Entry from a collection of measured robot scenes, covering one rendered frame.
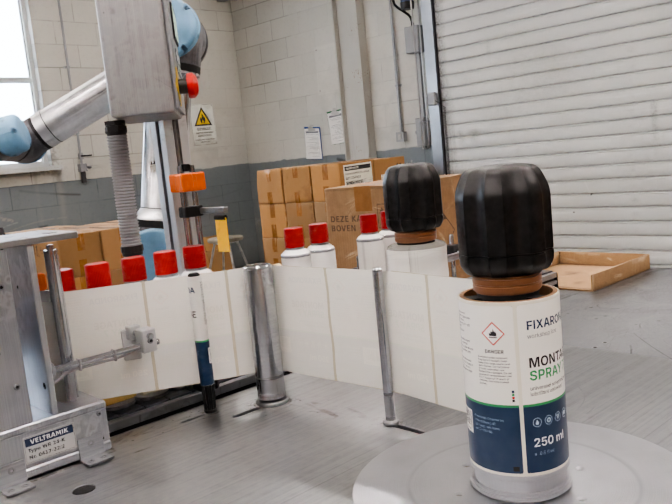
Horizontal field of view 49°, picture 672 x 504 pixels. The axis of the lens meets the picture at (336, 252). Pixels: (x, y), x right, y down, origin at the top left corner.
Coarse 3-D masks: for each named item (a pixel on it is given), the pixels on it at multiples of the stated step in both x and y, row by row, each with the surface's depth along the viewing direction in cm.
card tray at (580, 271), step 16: (560, 256) 208; (576, 256) 205; (592, 256) 201; (608, 256) 198; (624, 256) 195; (640, 256) 192; (560, 272) 196; (576, 272) 194; (592, 272) 192; (608, 272) 175; (624, 272) 181; (640, 272) 187; (560, 288) 177; (576, 288) 174; (592, 288) 170
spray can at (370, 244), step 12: (360, 216) 137; (372, 216) 137; (360, 228) 138; (372, 228) 137; (360, 240) 137; (372, 240) 136; (360, 252) 137; (372, 252) 136; (384, 252) 138; (360, 264) 138; (372, 264) 137; (384, 264) 138
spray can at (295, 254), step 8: (288, 232) 125; (296, 232) 125; (288, 240) 125; (296, 240) 125; (288, 248) 125; (296, 248) 125; (304, 248) 126; (288, 256) 124; (296, 256) 124; (304, 256) 125; (288, 264) 125; (296, 264) 124; (304, 264) 125
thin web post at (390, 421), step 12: (372, 276) 85; (384, 300) 85; (384, 312) 85; (384, 324) 85; (384, 336) 85; (384, 348) 86; (384, 360) 86; (384, 372) 86; (384, 384) 86; (384, 396) 87; (384, 420) 87; (396, 420) 87
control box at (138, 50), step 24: (96, 0) 105; (120, 0) 106; (144, 0) 106; (168, 0) 112; (120, 24) 106; (144, 24) 107; (168, 24) 108; (120, 48) 106; (144, 48) 107; (168, 48) 108; (120, 72) 107; (144, 72) 107; (168, 72) 108; (120, 96) 107; (144, 96) 108; (168, 96) 108; (144, 120) 119
